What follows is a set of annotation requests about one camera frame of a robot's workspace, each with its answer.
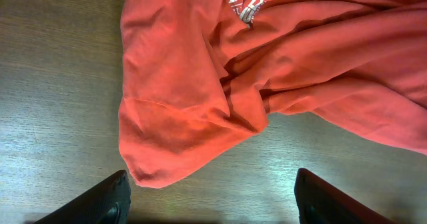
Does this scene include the orange t-shirt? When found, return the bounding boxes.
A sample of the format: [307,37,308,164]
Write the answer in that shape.
[119,0,426,188]

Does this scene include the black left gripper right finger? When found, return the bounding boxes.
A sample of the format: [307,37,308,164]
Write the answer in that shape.
[294,168,394,224]

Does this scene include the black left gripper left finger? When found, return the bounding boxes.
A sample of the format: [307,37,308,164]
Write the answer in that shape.
[35,170,131,224]

